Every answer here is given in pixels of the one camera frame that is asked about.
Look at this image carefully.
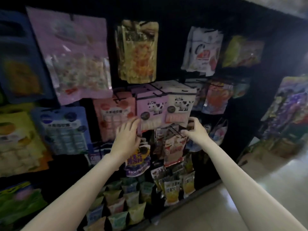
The person's right hand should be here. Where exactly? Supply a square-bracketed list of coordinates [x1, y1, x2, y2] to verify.
[180, 117, 212, 147]

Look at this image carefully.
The person's left hand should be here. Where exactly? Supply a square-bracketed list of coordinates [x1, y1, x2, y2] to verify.
[110, 118, 141, 162]

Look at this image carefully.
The blue yellow curvy snack bag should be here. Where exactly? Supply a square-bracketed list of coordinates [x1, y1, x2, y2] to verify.
[125, 142, 153, 177]
[87, 142, 115, 167]

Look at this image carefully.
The red sliced snack bag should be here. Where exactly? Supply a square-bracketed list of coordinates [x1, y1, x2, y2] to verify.
[94, 96, 138, 142]

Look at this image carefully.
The strawberry jelly bag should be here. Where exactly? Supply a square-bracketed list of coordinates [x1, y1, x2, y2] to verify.
[202, 79, 235, 116]

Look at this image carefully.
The row of small yellow pouches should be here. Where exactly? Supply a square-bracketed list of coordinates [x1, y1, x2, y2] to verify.
[150, 156, 196, 206]

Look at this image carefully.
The row of pale green pouches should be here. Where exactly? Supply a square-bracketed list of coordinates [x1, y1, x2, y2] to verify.
[86, 178, 156, 231]

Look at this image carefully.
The blue fruit roll candy packet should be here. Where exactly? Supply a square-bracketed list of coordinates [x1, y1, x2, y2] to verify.
[31, 106, 92, 156]

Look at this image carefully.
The White Rabbit candy bag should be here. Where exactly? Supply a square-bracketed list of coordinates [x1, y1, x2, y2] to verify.
[182, 26, 224, 76]

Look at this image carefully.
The gold egg tart candy bag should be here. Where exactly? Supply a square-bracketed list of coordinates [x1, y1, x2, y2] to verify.
[115, 20, 159, 85]

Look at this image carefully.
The yellow marshmallow bag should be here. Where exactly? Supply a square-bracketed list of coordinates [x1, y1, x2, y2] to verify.
[222, 36, 246, 68]

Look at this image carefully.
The pink marshmallow bag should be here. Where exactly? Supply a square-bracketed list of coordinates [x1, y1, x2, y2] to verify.
[241, 40, 265, 66]

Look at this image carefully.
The yellow orange-cube snack bag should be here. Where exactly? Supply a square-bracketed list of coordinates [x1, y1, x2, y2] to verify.
[0, 110, 52, 177]

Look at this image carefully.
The person's left forearm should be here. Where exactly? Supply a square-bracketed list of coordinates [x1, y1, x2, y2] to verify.
[21, 154, 123, 231]

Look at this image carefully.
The person's right forearm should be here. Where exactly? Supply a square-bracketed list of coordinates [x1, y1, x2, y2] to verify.
[202, 139, 308, 231]

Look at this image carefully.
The colourful lollipop display stand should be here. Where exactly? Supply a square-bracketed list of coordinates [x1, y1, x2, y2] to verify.
[261, 77, 308, 145]

